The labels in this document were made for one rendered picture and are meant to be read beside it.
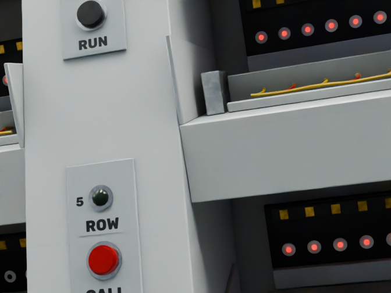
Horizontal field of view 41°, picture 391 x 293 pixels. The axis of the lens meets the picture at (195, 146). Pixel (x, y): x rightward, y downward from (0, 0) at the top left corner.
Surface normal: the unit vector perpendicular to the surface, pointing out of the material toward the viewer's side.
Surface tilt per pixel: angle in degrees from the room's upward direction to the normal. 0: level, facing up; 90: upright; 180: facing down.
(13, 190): 109
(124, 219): 90
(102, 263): 90
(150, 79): 90
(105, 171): 90
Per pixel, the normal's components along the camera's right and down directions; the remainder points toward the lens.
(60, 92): -0.20, -0.20
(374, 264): -0.16, 0.13
